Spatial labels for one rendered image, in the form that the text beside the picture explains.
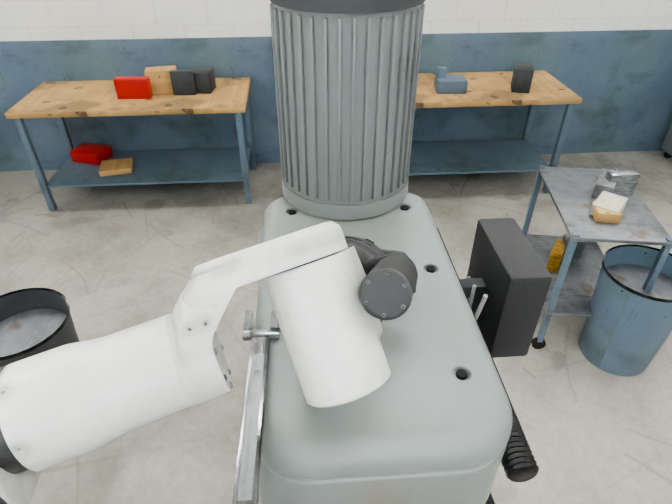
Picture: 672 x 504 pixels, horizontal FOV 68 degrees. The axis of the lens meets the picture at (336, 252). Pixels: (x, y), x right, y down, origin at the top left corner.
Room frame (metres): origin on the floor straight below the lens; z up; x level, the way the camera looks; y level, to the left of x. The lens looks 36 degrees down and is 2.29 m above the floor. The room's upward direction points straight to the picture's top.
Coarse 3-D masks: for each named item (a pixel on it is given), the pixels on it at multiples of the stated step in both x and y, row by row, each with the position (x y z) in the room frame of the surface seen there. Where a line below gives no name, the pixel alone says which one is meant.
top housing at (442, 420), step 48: (384, 240) 0.57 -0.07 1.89; (432, 240) 0.57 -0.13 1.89; (432, 288) 0.46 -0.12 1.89; (384, 336) 0.38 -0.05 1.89; (432, 336) 0.38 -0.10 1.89; (480, 336) 0.39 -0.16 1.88; (288, 384) 0.32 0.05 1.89; (384, 384) 0.32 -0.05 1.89; (432, 384) 0.32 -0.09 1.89; (480, 384) 0.32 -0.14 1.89; (288, 432) 0.27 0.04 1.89; (336, 432) 0.27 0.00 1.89; (384, 432) 0.27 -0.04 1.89; (432, 432) 0.27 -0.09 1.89; (480, 432) 0.27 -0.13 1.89; (288, 480) 0.24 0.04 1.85; (336, 480) 0.24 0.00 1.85; (384, 480) 0.24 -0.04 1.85; (432, 480) 0.25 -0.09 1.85; (480, 480) 0.25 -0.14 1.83
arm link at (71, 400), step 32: (160, 320) 0.24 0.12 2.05; (64, 352) 0.22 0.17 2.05; (96, 352) 0.22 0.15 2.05; (128, 352) 0.22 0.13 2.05; (160, 352) 0.22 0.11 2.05; (0, 384) 0.20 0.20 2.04; (32, 384) 0.20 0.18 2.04; (64, 384) 0.20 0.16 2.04; (96, 384) 0.20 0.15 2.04; (128, 384) 0.20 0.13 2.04; (160, 384) 0.20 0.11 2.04; (0, 416) 0.18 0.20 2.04; (32, 416) 0.18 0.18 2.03; (64, 416) 0.18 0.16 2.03; (96, 416) 0.19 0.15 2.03; (128, 416) 0.19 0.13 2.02; (160, 416) 0.20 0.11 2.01; (0, 448) 0.17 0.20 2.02; (32, 448) 0.17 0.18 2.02; (64, 448) 0.17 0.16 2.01; (96, 448) 0.18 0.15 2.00; (0, 480) 0.16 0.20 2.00; (32, 480) 0.18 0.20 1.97
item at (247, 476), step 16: (272, 320) 0.40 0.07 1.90; (256, 336) 0.38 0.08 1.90; (272, 336) 0.38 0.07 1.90; (256, 352) 0.35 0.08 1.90; (256, 368) 0.33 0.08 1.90; (256, 384) 0.31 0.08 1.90; (256, 400) 0.30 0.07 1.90; (256, 416) 0.28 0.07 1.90; (240, 432) 0.26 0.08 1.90; (256, 432) 0.26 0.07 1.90; (240, 448) 0.25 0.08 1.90; (256, 448) 0.25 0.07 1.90; (240, 464) 0.23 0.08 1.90; (256, 464) 0.23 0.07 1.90; (240, 480) 0.22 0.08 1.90; (256, 480) 0.22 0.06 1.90; (240, 496) 0.20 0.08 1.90; (256, 496) 0.20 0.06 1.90
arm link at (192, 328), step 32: (320, 224) 0.29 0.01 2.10; (224, 256) 0.26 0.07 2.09; (256, 256) 0.26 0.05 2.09; (288, 256) 0.26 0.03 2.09; (320, 256) 0.27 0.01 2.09; (192, 288) 0.24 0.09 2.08; (224, 288) 0.24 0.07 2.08; (192, 320) 0.23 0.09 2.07; (192, 352) 0.22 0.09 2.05; (192, 384) 0.21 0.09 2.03; (224, 384) 0.21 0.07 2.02
